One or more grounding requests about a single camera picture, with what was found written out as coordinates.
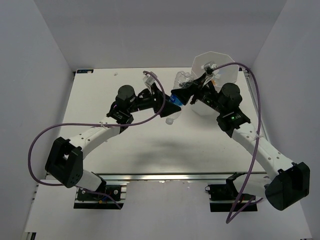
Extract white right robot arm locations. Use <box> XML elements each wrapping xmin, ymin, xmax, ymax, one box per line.
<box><xmin>171</xmin><ymin>75</ymin><xmax>310</xmax><ymax>211</ymax></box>

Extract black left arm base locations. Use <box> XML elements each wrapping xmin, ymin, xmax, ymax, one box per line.
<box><xmin>73</xmin><ymin>181</ymin><xmax>128</xmax><ymax>210</ymax></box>

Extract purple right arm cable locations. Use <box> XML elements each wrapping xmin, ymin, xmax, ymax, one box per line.
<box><xmin>207</xmin><ymin>62</ymin><xmax>266</xmax><ymax>224</ymax></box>

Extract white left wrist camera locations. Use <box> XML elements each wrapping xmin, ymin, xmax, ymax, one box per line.
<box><xmin>142</xmin><ymin>72</ymin><xmax>156</xmax><ymax>93</ymax></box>

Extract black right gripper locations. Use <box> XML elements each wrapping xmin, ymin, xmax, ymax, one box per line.
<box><xmin>170</xmin><ymin>73</ymin><xmax>226</xmax><ymax>115</ymax></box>

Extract white octagonal bin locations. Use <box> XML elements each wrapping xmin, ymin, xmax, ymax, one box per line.
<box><xmin>191</xmin><ymin>51</ymin><xmax>239</xmax><ymax>116</ymax></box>

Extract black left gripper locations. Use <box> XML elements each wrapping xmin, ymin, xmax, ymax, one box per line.
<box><xmin>127</xmin><ymin>82</ymin><xmax>181</xmax><ymax>118</ymax></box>

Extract Aquafina bottle white cap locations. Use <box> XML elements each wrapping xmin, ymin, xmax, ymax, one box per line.
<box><xmin>165</xmin><ymin>71</ymin><xmax>194</xmax><ymax>125</ymax></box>

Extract blue table edge label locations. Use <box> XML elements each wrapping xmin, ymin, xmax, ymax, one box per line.
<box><xmin>76</xmin><ymin>69</ymin><xmax>94</xmax><ymax>74</ymax></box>

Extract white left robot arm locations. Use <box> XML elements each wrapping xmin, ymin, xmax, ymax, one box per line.
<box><xmin>45</xmin><ymin>84</ymin><xmax>181</xmax><ymax>200</ymax></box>

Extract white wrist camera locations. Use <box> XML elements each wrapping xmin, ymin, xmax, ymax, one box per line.
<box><xmin>142</xmin><ymin>72</ymin><xmax>156</xmax><ymax>93</ymax></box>
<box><xmin>203</xmin><ymin>61</ymin><xmax>218</xmax><ymax>78</ymax></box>

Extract aluminium table rail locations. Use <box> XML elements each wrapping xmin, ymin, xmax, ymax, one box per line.
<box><xmin>238</xmin><ymin>66</ymin><xmax>269</xmax><ymax>140</ymax></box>

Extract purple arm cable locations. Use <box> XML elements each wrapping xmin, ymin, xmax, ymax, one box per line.
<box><xmin>27</xmin><ymin>70</ymin><xmax>166</xmax><ymax>210</ymax></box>
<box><xmin>207</xmin><ymin>62</ymin><xmax>266</xmax><ymax>224</ymax></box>

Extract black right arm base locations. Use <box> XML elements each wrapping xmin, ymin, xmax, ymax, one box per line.
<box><xmin>203</xmin><ymin>172</ymin><xmax>258</xmax><ymax>213</ymax></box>

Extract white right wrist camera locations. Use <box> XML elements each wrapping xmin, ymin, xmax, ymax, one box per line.
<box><xmin>203</xmin><ymin>61</ymin><xmax>218</xmax><ymax>78</ymax></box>

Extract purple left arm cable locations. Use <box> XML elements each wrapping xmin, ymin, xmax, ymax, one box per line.
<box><xmin>27</xmin><ymin>70</ymin><xmax>166</xmax><ymax>210</ymax></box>

